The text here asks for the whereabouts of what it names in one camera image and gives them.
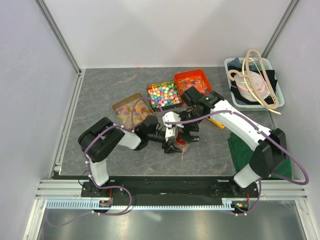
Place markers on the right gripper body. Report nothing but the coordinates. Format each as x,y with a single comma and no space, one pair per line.
192,127

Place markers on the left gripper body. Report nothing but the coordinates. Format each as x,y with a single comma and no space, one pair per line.
165,147

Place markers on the red jar lid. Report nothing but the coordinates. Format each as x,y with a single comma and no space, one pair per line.
180,141

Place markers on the clear glass jar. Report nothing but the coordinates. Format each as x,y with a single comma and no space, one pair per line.
183,148

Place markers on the brown tin of popsicle candies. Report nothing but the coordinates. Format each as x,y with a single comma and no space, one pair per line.
130,112

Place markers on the yellow plastic scoop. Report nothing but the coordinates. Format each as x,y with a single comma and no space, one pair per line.
218,124

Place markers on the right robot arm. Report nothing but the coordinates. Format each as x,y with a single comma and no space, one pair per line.
267,145

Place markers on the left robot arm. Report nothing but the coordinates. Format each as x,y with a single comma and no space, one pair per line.
104,136

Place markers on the orange box of candies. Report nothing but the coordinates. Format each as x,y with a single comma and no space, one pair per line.
193,78

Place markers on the tin of colourful star candies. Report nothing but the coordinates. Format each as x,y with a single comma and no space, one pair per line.
165,94

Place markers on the spilled popsicle candy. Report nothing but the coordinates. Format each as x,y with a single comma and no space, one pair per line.
149,169

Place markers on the green cloth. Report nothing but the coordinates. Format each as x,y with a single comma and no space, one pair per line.
241,155

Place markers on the white laundry basket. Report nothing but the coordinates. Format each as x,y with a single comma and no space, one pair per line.
242,103

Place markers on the beige clothes hanger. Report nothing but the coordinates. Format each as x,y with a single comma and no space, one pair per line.
253,82

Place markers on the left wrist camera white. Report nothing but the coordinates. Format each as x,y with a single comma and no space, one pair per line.
169,133

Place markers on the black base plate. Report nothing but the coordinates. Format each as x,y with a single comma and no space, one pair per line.
170,189

